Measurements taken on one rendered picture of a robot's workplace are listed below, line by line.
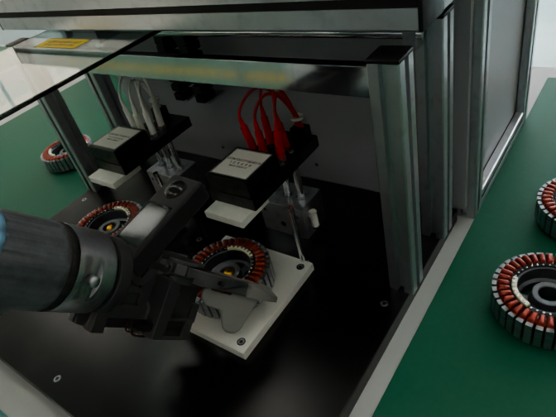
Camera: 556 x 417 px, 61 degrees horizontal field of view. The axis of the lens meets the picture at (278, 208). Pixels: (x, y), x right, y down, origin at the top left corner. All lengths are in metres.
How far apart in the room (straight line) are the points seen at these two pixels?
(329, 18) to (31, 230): 0.30
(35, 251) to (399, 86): 0.31
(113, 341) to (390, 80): 0.45
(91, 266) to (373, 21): 0.31
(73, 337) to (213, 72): 0.38
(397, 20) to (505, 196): 0.40
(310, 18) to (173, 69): 0.21
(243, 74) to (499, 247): 0.38
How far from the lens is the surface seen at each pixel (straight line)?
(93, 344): 0.66
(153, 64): 0.62
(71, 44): 0.69
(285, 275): 0.61
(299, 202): 0.65
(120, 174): 0.74
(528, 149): 0.85
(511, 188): 0.76
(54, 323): 0.73
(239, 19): 0.50
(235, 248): 0.61
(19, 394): 0.71
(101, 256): 0.43
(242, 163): 0.57
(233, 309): 0.53
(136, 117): 0.76
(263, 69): 0.50
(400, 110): 0.43
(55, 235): 0.41
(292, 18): 0.46
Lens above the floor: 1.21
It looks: 37 degrees down
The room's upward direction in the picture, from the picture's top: 15 degrees counter-clockwise
